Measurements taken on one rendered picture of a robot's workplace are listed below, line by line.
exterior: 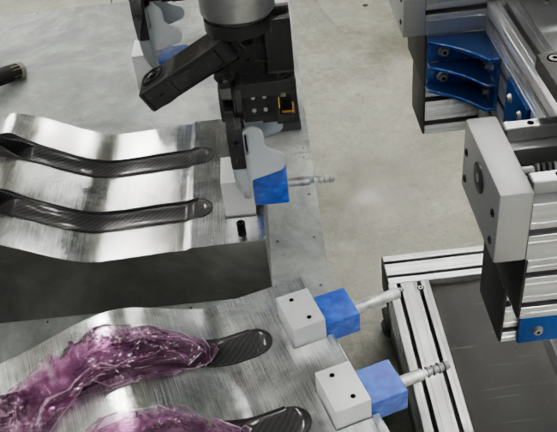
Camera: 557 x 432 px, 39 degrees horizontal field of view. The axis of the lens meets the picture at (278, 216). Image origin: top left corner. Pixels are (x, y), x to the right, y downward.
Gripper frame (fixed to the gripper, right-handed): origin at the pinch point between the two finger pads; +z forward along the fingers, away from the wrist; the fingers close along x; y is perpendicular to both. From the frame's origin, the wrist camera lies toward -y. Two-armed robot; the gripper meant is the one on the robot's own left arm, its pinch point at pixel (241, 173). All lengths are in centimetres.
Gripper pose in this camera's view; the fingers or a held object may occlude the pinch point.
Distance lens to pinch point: 92.2
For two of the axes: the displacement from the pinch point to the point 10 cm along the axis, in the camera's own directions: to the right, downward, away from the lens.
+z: 0.9, 7.6, 6.5
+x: -0.5, -6.4, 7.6
